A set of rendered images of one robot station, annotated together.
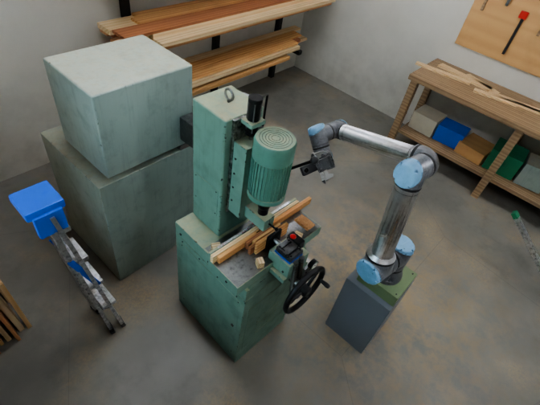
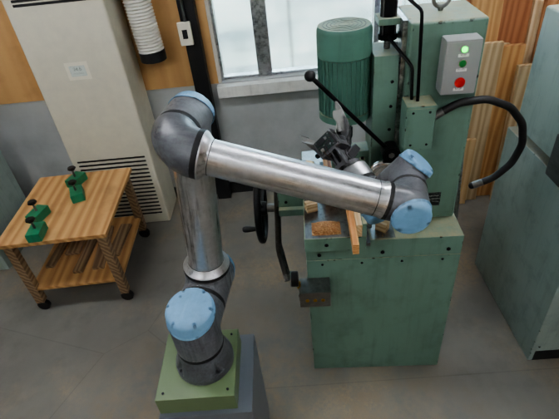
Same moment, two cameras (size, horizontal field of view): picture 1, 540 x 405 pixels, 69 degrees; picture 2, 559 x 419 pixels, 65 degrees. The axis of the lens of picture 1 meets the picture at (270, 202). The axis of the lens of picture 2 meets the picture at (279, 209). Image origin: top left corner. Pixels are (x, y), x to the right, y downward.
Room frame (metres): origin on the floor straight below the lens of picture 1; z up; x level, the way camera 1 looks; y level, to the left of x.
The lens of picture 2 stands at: (2.36, -0.96, 1.89)
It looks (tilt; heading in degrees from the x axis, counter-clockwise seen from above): 37 degrees down; 148
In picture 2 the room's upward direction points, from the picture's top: 6 degrees counter-clockwise
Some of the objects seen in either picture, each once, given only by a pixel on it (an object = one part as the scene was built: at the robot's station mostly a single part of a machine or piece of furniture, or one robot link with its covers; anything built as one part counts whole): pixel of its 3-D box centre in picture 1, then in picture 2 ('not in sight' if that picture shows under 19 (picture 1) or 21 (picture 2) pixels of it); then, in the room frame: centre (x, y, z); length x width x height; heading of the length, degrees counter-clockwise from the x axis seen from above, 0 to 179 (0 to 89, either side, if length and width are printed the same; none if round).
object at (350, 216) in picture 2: (267, 227); (346, 190); (1.35, -0.01, 0.92); 0.66 x 0.02 x 0.04; 142
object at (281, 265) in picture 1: (288, 256); (295, 186); (1.19, -0.13, 0.91); 0.15 x 0.14 x 0.09; 142
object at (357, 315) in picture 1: (366, 303); (223, 413); (1.44, -0.74, 0.28); 0.30 x 0.30 x 0.55; 55
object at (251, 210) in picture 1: (259, 216); (349, 157); (1.31, 0.04, 1.03); 0.14 x 0.07 x 0.09; 52
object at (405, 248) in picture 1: (395, 251); (195, 322); (1.44, -0.73, 0.82); 0.17 x 0.15 x 0.18; 136
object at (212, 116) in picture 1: (223, 166); (427, 119); (1.47, 0.26, 1.16); 0.22 x 0.22 x 0.72; 52
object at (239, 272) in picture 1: (274, 251); (317, 194); (1.24, -0.07, 0.87); 0.61 x 0.30 x 0.06; 142
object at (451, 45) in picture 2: not in sight; (457, 64); (1.61, 0.19, 1.40); 0.10 x 0.06 x 0.16; 52
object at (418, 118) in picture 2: not in sight; (417, 123); (1.55, 0.10, 1.23); 0.09 x 0.08 x 0.15; 52
